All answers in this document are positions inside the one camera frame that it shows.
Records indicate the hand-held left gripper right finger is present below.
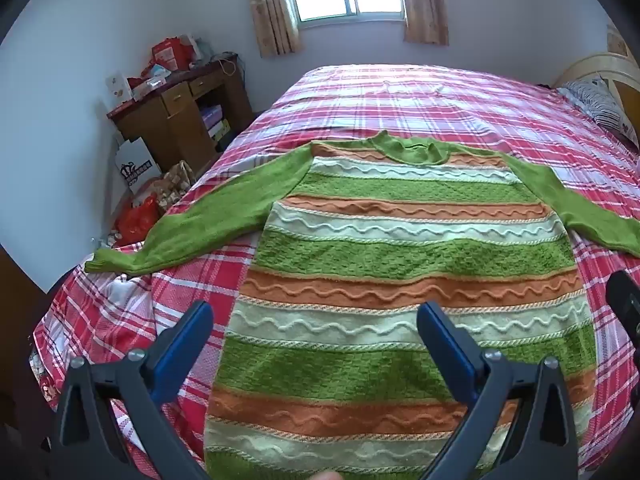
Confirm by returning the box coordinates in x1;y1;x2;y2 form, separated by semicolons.
416;301;583;480

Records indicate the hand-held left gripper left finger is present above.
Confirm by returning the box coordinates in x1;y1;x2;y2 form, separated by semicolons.
50;300;216;480

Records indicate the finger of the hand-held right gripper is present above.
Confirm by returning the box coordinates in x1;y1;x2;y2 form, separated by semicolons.
606;270;640;356

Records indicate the green orange striped knit sweater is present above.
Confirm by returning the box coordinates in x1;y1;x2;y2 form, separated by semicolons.
84;130;640;480

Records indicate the red plastic bag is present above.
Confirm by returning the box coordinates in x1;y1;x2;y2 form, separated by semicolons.
115;195;161;246

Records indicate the white paper bag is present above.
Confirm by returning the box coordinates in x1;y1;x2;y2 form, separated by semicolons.
115;137;162;193

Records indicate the striped pillow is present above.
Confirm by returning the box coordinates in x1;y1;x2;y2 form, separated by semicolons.
556;74;640;148

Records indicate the brown wooden desk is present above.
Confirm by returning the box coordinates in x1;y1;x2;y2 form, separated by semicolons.
106;62;256;176

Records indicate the stack of books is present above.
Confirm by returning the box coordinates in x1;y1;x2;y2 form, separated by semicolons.
200;105;232;141

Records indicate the wooden headboard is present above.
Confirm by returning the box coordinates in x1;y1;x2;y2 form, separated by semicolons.
552;22;640;126

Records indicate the red plaid bed blanket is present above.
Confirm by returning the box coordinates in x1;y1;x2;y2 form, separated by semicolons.
30;63;640;480

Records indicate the white printed box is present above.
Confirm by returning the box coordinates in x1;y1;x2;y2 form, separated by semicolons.
106;72;132;106

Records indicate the red gift bag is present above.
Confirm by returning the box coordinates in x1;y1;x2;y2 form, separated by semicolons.
151;36;193;72

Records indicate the beige patterned curtain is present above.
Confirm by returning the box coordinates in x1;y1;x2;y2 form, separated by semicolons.
245;0;303;58
400;0;449;46

